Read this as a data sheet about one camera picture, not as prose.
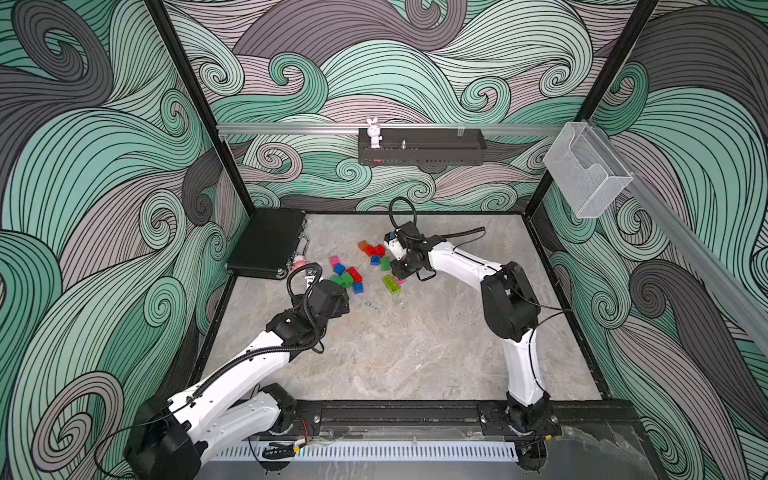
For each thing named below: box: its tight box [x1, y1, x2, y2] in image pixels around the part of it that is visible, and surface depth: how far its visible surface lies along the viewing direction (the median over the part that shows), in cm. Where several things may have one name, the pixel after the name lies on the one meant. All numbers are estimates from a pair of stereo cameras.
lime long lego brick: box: [384, 275, 401, 295], surface depth 100 cm
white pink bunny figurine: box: [366, 117, 383, 149], surface depth 91 cm
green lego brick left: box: [331, 272, 355, 288], surface depth 100 cm
